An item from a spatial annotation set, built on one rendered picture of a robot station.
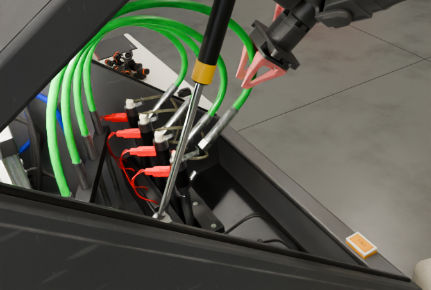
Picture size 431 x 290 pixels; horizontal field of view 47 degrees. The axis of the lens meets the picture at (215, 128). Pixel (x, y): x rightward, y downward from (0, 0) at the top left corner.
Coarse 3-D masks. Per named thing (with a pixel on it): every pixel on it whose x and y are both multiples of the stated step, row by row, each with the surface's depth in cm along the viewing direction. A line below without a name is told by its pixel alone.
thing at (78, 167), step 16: (128, 16) 81; (144, 16) 82; (192, 32) 88; (224, 64) 94; (64, 80) 80; (224, 80) 96; (64, 96) 81; (64, 112) 83; (208, 112) 98; (64, 128) 84; (192, 128) 98; (80, 160) 88; (80, 176) 89
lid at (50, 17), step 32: (0, 0) 38; (32, 0) 33; (64, 0) 31; (96, 0) 32; (128, 0) 34; (0, 32) 33; (32, 32) 31; (64, 32) 32; (96, 32) 33; (0, 64) 31; (32, 64) 32; (64, 64) 33; (0, 96) 32; (32, 96) 33; (0, 128) 33
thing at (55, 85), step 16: (144, 0) 72; (160, 0) 73; (176, 0) 75; (240, 32) 83; (48, 96) 72; (240, 96) 90; (48, 112) 73; (48, 128) 74; (48, 144) 75; (64, 176) 79; (64, 192) 80
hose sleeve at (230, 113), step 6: (228, 108) 90; (234, 108) 89; (228, 114) 89; (234, 114) 90; (222, 120) 90; (228, 120) 90; (216, 126) 90; (222, 126) 90; (210, 132) 90; (216, 132) 90; (210, 138) 90; (216, 138) 90
